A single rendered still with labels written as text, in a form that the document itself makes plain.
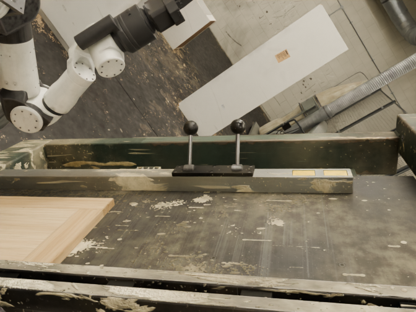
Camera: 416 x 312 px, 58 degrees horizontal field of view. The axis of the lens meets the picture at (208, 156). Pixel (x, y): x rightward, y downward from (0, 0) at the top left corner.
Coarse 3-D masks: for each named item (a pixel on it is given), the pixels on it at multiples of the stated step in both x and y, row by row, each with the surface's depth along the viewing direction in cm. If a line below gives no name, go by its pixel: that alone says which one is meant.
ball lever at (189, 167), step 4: (184, 124) 93; (188, 124) 93; (192, 124) 93; (196, 124) 93; (184, 128) 93; (188, 128) 92; (192, 128) 92; (196, 128) 93; (188, 132) 93; (192, 132) 93; (196, 132) 94; (192, 136) 94; (188, 140) 94; (192, 140) 94; (188, 144) 93; (192, 144) 94; (188, 148) 93; (188, 152) 93; (188, 156) 93; (188, 160) 93; (188, 164) 92; (184, 168) 92; (188, 168) 92; (192, 168) 91
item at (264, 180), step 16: (0, 176) 103; (16, 176) 102; (32, 176) 101; (48, 176) 100; (64, 176) 99; (80, 176) 98; (96, 176) 96; (112, 176) 95; (128, 176) 94; (144, 176) 93; (160, 176) 92; (176, 176) 91; (192, 176) 91; (208, 176) 90; (224, 176) 89; (240, 176) 88; (256, 176) 87; (272, 176) 86; (288, 176) 85; (304, 176) 84; (320, 176) 84; (336, 176) 83; (352, 176) 82; (272, 192) 87; (288, 192) 86; (304, 192) 86; (320, 192) 85; (336, 192) 84
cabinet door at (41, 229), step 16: (0, 208) 89; (16, 208) 88; (32, 208) 87; (48, 208) 86; (64, 208) 85; (80, 208) 85; (96, 208) 84; (0, 224) 82; (16, 224) 81; (32, 224) 80; (48, 224) 79; (64, 224) 78; (80, 224) 78; (96, 224) 80; (0, 240) 75; (16, 240) 74; (32, 240) 74; (48, 240) 73; (64, 240) 72; (80, 240) 75; (0, 256) 69; (16, 256) 69; (32, 256) 68; (48, 256) 67; (64, 256) 69
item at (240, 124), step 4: (236, 120) 90; (240, 120) 90; (232, 124) 90; (236, 124) 90; (240, 124) 90; (244, 124) 90; (232, 128) 90; (236, 128) 90; (240, 128) 90; (244, 128) 90; (236, 132) 90; (240, 132) 91; (236, 136) 91; (236, 140) 91; (236, 144) 90; (236, 148) 90; (236, 152) 90; (236, 156) 90; (236, 160) 90; (236, 164) 90; (240, 164) 90; (232, 168) 89; (236, 168) 89; (240, 168) 89
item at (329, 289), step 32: (0, 288) 52; (32, 288) 51; (64, 288) 50; (96, 288) 50; (128, 288) 49; (160, 288) 51; (192, 288) 49; (224, 288) 48; (256, 288) 47; (288, 288) 46; (320, 288) 46; (352, 288) 45; (384, 288) 45
